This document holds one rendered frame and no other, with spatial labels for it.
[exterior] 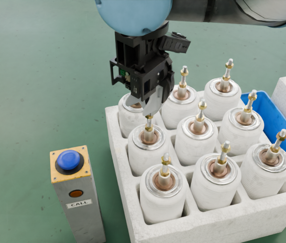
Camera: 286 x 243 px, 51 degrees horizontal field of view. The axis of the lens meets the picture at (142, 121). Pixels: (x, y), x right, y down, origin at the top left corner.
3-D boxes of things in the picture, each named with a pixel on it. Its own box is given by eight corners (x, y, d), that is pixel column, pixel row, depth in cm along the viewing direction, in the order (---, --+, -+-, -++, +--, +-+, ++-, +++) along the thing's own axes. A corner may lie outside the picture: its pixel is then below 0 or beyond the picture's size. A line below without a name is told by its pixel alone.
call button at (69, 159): (82, 170, 55) (80, 164, 53) (60, 175, 54) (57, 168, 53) (79, 153, 57) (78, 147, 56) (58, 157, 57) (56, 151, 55)
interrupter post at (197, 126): (204, 126, 70) (206, 116, 68) (201, 133, 69) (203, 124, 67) (194, 123, 71) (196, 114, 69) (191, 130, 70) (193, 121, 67)
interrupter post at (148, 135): (146, 132, 69) (146, 123, 67) (156, 136, 68) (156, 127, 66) (141, 140, 68) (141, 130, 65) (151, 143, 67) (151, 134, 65)
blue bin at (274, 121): (302, 186, 88) (320, 162, 79) (268, 194, 86) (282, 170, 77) (254, 114, 108) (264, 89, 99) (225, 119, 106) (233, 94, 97)
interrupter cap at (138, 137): (142, 121, 71) (142, 119, 71) (170, 133, 69) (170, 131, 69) (126, 143, 67) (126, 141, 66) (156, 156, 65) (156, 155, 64)
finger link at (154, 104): (136, 127, 59) (133, 91, 53) (154, 111, 62) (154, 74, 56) (148, 134, 58) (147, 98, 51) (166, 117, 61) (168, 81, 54)
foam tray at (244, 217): (281, 232, 78) (310, 198, 65) (136, 270, 72) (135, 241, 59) (220, 125, 104) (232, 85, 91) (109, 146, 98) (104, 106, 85)
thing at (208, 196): (200, 235, 71) (214, 197, 58) (178, 202, 77) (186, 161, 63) (232, 217, 74) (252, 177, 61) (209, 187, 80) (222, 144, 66)
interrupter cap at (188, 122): (217, 122, 71) (218, 120, 71) (209, 145, 67) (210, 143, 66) (186, 113, 73) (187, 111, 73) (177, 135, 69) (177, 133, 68)
